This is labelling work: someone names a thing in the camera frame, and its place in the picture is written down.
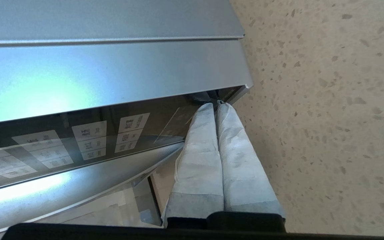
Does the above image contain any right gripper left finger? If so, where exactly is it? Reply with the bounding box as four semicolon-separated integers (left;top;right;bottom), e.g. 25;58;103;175
163;102;225;228

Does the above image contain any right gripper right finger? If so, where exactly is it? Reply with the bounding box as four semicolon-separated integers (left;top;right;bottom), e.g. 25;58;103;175
216;101;286;220

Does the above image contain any silver Panasonic microwave oven body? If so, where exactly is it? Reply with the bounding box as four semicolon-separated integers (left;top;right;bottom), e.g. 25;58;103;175
0;0;254;194

